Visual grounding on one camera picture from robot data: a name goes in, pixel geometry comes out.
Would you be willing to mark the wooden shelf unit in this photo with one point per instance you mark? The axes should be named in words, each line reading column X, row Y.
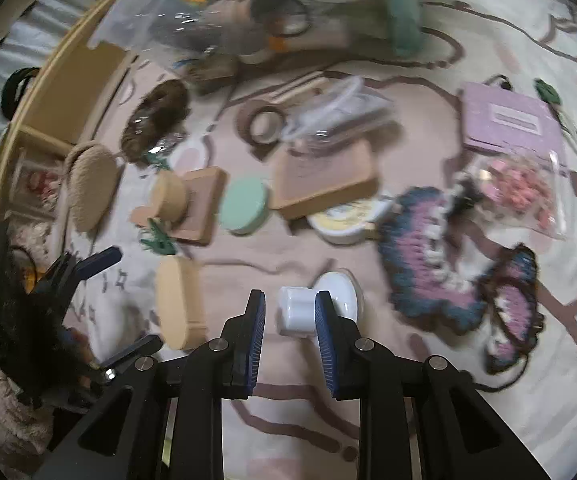
column 88, row 80

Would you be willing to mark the purple booklet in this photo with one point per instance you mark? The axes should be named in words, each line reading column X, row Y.
column 508, row 120

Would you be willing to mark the black cap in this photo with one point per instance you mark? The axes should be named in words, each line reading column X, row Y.
column 8, row 95

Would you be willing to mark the large wooden coaster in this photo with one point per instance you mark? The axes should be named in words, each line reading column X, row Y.
column 318, row 180

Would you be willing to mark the beige fluffy cloth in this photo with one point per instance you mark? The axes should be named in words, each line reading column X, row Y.
column 3, row 420

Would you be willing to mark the clear plastic storage bin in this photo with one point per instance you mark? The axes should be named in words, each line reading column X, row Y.
column 133, row 15

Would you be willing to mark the brown twine spool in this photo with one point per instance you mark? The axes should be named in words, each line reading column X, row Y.
column 233, row 15

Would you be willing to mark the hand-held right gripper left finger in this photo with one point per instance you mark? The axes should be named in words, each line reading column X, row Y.
column 254, row 340

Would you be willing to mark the blue pink crochet piece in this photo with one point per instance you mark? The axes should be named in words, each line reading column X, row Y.
column 428, row 270

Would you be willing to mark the brown fur scrunchie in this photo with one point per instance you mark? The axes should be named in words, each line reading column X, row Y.
column 153, row 115

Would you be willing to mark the grey curtain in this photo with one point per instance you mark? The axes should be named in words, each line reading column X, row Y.
column 33, row 35

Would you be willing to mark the beige fluffy hat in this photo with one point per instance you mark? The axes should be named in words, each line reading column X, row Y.
column 93, row 185

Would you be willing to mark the white charger plug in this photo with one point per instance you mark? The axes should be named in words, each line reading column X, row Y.
column 296, row 310

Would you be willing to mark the round wooden lid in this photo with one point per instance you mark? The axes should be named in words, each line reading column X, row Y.
column 168, row 195

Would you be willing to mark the green round tin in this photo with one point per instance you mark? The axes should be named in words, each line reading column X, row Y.
column 243, row 202

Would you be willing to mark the teal plastic container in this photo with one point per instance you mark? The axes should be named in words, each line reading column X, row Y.
column 403, row 20

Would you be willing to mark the bag of pink beads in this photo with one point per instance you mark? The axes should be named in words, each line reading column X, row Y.
column 523, row 190

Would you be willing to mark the square wooden coaster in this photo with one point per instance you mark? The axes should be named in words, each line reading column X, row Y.
column 203, row 210

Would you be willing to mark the brown tape roll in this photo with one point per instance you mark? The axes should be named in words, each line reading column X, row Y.
column 245, row 125

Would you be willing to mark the dark edged crochet butterfly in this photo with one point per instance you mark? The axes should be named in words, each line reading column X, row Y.
column 515, row 310

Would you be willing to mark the small pink plush toy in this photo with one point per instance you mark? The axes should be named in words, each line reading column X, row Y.
column 43, row 182

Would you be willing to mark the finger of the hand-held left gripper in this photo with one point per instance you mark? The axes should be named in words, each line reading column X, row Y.
column 101, row 261
column 133, row 352

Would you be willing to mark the small wooden block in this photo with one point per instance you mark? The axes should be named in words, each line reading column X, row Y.
column 298, row 87

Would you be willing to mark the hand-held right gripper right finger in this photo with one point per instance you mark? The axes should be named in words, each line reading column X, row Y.
column 326, row 345

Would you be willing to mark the yellow white round tin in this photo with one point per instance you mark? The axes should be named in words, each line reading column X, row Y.
column 343, row 225

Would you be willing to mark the green screwdriver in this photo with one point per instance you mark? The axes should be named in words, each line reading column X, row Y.
column 547, row 91

